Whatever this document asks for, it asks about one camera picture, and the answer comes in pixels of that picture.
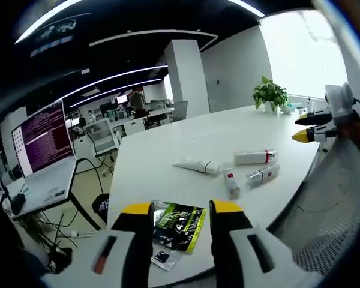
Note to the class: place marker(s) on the small white skincare bottle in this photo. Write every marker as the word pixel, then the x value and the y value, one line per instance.
pixel 230 181

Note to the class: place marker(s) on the white mesh office chair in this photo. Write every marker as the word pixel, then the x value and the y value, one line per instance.
pixel 327 216

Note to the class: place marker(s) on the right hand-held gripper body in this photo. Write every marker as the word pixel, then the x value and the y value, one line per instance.
pixel 340 102

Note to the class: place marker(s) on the white side desk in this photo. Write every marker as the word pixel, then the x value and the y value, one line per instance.
pixel 45 186

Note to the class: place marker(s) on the white table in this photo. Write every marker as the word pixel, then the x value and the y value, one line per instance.
pixel 204 144

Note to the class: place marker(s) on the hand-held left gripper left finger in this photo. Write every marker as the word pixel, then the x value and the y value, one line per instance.
pixel 120 240

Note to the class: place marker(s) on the white skincare bottle red band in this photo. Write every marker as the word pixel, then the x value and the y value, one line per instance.
pixel 253 157

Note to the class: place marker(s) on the clear skincare bottle red label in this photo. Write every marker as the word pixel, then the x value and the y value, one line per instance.
pixel 262 175

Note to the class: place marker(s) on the white skincare tube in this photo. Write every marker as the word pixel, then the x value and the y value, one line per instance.
pixel 198 165

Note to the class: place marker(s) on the potted green plant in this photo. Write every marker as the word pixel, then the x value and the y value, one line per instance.
pixel 270 94

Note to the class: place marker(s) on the black green foil packet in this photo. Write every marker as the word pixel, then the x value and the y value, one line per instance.
pixel 180 225

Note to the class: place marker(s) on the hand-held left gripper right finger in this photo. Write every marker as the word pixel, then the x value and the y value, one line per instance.
pixel 240 240

